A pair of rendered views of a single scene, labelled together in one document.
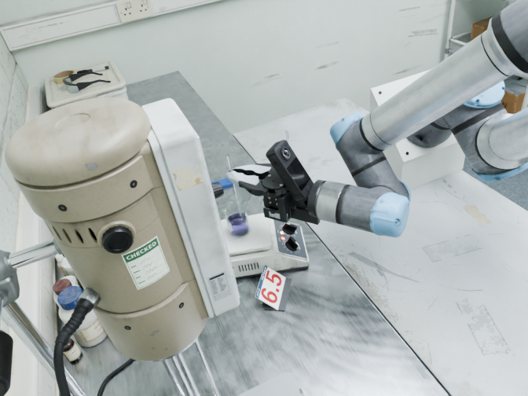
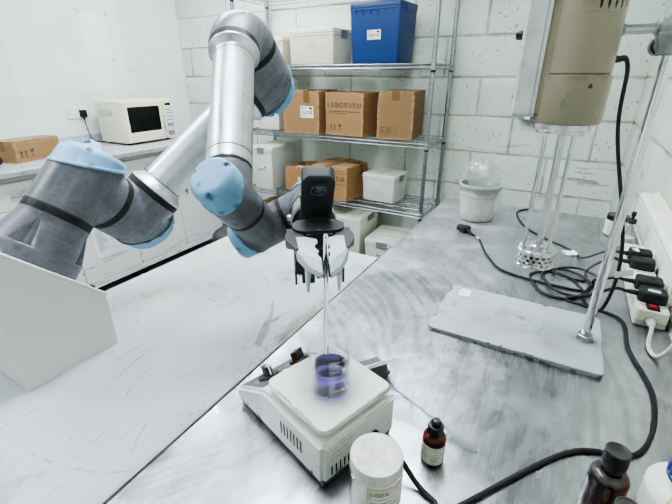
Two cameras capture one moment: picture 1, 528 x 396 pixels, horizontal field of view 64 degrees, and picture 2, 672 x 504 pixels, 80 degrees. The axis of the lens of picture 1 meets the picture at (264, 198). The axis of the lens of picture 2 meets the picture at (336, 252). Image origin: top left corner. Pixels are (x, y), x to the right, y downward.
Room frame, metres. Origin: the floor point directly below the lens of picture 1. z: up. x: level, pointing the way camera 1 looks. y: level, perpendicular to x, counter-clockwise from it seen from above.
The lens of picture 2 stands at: (1.02, 0.37, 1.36)
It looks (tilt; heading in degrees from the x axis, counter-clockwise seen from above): 24 degrees down; 227
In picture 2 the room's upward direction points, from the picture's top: straight up
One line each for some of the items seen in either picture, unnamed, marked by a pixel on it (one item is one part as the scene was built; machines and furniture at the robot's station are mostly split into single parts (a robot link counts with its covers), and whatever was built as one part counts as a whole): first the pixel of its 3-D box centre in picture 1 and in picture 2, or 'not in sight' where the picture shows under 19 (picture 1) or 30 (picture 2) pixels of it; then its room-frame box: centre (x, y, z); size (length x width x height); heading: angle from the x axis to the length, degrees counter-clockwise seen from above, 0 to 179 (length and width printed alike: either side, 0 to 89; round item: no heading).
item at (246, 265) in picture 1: (258, 245); (316, 399); (0.74, 0.03, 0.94); 0.22 x 0.13 x 0.08; 89
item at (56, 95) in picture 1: (89, 95); not in sight; (1.80, 0.67, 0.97); 0.37 x 0.31 x 0.14; 20
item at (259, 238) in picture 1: (244, 233); (328, 385); (0.74, 0.06, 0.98); 0.12 x 0.12 x 0.01; 89
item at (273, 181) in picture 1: (293, 196); (316, 241); (0.66, -0.06, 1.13); 0.12 x 0.08 x 0.09; 54
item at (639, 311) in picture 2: not in sight; (640, 278); (-0.09, 0.24, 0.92); 0.40 x 0.06 x 0.04; 18
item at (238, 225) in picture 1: (237, 218); (328, 366); (0.75, 0.07, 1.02); 0.06 x 0.05 x 0.08; 156
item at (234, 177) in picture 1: (243, 188); (336, 270); (0.70, 0.04, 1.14); 0.09 x 0.03 x 0.06; 55
